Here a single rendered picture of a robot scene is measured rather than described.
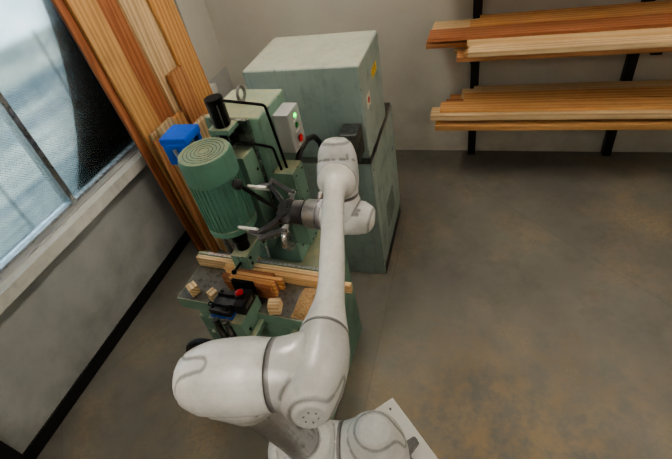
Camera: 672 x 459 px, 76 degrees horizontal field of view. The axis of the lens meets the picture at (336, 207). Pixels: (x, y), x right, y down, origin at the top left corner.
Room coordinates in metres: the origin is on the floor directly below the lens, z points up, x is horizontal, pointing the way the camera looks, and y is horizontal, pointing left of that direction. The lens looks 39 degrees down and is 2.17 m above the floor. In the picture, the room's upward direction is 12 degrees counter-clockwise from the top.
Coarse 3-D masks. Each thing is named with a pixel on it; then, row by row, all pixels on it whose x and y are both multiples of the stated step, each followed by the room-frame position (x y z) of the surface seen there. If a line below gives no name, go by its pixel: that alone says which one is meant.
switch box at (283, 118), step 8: (288, 104) 1.48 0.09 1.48; (296, 104) 1.47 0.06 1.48; (280, 112) 1.43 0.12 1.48; (288, 112) 1.42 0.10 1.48; (296, 112) 1.46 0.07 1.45; (280, 120) 1.41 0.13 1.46; (288, 120) 1.40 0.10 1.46; (296, 120) 1.45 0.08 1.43; (280, 128) 1.41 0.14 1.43; (288, 128) 1.40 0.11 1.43; (296, 128) 1.43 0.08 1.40; (280, 136) 1.41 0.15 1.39; (288, 136) 1.40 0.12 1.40; (296, 136) 1.42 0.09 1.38; (304, 136) 1.47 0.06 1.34; (280, 144) 1.42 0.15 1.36; (288, 144) 1.40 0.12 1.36; (296, 144) 1.41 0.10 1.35; (288, 152) 1.41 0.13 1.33; (296, 152) 1.40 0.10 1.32
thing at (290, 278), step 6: (228, 264) 1.28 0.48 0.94; (270, 270) 1.20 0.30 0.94; (276, 276) 1.17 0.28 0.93; (282, 276) 1.16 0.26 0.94; (288, 276) 1.15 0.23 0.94; (294, 276) 1.14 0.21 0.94; (300, 276) 1.14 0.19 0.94; (306, 276) 1.13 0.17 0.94; (288, 282) 1.15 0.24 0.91; (294, 282) 1.14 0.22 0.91; (300, 282) 1.13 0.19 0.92; (306, 282) 1.12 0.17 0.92; (312, 282) 1.10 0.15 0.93; (348, 282) 1.06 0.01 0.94; (348, 288) 1.04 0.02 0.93
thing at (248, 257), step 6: (252, 234) 1.29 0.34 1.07; (252, 240) 1.25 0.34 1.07; (258, 240) 1.26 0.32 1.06; (252, 246) 1.22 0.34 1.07; (258, 246) 1.24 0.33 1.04; (234, 252) 1.21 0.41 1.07; (240, 252) 1.20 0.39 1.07; (246, 252) 1.19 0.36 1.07; (252, 252) 1.20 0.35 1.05; (258, 252) 1.23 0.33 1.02; (234, 258) 1.19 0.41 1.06; (240, 258) 1.18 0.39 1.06; (246, 258) 1.17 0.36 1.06; (252, 258) 1.19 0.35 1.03; (246, 264) 1.17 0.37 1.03; (252, 264) 1.18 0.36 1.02
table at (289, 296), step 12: (192, 276) 1.30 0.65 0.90; (204, 276) 1.29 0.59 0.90; (216, 276) 1.27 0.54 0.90; (204, 288) 1.22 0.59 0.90; (216, 288) 1.20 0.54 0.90; (228, 288) 1.19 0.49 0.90; (288, 288) 1.13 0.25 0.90; (300, 288) 1.11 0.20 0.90; (180, 300) 1.20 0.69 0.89; (192, 300) 1.17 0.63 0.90; (204, 300) 1.15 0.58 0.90; (264, 300) 1.09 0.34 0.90; (288, 300) 1.07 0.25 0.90; (264, 312) 1.04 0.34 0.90; (288, 312) 1.01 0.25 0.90; (264, 324) 1.02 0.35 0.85; (276, 324) 1.01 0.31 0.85; (288, 324) 0.99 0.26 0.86; (300, 324) 0.96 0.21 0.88; (216, 336) 1.02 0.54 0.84
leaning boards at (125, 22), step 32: (64, 0) 2.51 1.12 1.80; (96, 0) 2.71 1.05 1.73; (128, 0) 2.89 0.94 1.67; (160, 0) 3.13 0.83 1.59; (96, 32) 2.56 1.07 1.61; (128, 32) 2.80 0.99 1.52; (160, 32) 3.06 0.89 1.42; (96, 64) 2.49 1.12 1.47; (128, 64) 2.64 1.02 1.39; (160, 64) 2.88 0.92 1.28; (192, 64) 3.15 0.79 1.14; (128, 96) 2.53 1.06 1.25; (160, 96) 2.79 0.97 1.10; (192, 96) 2.92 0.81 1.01; (128, 128) 2.45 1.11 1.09; (160, 128) 2.46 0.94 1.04; (160, 160) 2.49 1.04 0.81; (192, 224) 2.47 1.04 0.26
